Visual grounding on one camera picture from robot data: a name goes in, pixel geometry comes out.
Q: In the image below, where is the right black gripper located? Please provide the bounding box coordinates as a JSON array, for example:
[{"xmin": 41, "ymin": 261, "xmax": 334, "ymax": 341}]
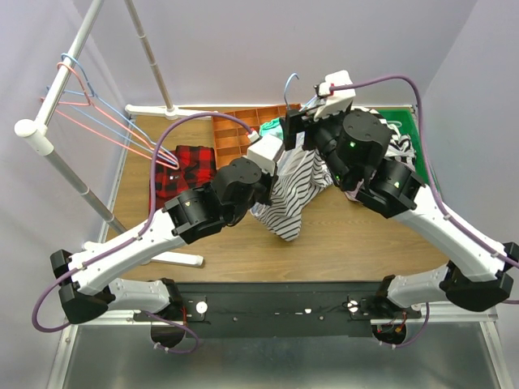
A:
[{"xmin": 277, "ymin": 102, "xmax": 354, "ymax": 188}]

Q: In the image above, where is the thin striped tank top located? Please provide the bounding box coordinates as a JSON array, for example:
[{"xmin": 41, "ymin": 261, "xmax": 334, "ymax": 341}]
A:
[{"xmin": 249, "ymin": 141, "xmax": 336, "ymax": 243}]

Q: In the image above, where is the blue wire hanger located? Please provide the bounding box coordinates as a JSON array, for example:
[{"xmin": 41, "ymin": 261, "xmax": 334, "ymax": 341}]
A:
[
  {"xmin": 57, "ymin": 53, "xmax": 157, "ymax": 160},
  {"xmin": 283, "ymin": 72, "xmax": 319, "ymax": 112}
]

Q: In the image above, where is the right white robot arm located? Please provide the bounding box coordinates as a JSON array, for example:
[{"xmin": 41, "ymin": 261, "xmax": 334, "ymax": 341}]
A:
[{"xmin": 281, "ymin": 108, "xmax": 518, "ymax": 318}]

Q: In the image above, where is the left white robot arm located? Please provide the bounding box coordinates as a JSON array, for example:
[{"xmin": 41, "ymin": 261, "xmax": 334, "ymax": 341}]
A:
[{"xmin": 51, "ymin": 156, "xmax": 277, "ymax": 324}]

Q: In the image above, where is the mint white sock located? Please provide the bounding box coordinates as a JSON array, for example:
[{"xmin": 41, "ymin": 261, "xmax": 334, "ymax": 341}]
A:
[{"xmin": 259, "ymin": 118, "xmax": 284, "ymax": 139}]

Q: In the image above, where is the brown compartment tray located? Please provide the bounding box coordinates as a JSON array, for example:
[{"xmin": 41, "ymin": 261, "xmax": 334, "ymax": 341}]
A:
[{"xmin": 212, "ymin": 105, "xmax": 287, "ymax": 169}]

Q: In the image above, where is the red black plaid shirt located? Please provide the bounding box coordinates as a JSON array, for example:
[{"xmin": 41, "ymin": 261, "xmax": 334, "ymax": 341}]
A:
[{"xmin": 148, "ymin": 145, "xmax": 217, "ymax": 210}]

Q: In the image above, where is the mauve garment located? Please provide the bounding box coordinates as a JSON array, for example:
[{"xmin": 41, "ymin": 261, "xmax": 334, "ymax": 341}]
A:
[{"xmin": 344, "ymin": 181, "xmax": 364, "ymax": 202}]

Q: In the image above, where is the green plastic bin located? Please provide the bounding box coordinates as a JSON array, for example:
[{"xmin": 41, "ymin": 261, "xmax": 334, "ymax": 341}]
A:
[{"xmin": 379, "ymin": 107, "xmax": 430, "ymax": 185}]

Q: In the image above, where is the bold striped garment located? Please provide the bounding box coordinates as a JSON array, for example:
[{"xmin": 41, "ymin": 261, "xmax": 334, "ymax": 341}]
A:
[{"xmin": 354, "ymin": 106, "xmax": 416, "ymax": 169}]

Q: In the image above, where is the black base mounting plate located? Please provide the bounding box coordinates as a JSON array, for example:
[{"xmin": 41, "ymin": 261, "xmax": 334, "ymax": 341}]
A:
[{"xmin": 157, "ymin": 281, "xmax": 421, "ymax": 339}]

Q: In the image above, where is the white metal clothes rack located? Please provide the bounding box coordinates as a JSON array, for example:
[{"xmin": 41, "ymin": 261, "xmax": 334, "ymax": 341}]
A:
[{"xmin": 14, "ymin": 0, "xmax": 220, "ymax": 268}]

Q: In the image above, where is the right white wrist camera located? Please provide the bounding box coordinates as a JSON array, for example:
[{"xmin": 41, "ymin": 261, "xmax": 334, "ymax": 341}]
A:
[{"xmin": 311, "ymin": 70, "xmax": 356, "ymax": 122}]

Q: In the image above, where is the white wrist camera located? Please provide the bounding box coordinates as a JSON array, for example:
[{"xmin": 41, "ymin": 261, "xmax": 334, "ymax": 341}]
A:
[
  {"xmin": 311, "ymin": 70, "xmax": 356, "ymax": 122},
  {"xmin": 246, "ymin": 135, "xmax": 284, "ymax": 176}
]

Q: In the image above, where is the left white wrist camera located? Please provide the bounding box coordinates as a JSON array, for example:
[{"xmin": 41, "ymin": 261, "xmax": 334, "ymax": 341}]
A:
[{"xmin": 246, "ymin": 135, "xmax": 284, "ymax": 176}]

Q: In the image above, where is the pink wire hanger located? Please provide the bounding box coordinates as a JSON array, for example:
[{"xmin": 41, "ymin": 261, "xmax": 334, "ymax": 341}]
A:
[{"xmin": 39, "ymin": 61, "xmax": 180, "ymax": 171}]

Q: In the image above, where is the aluminium frame rail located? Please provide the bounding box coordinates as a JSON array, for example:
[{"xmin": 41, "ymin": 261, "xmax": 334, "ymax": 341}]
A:
[{"xmin": 49, "ymin": 303, "xmax": 518, "ymax": 388}]

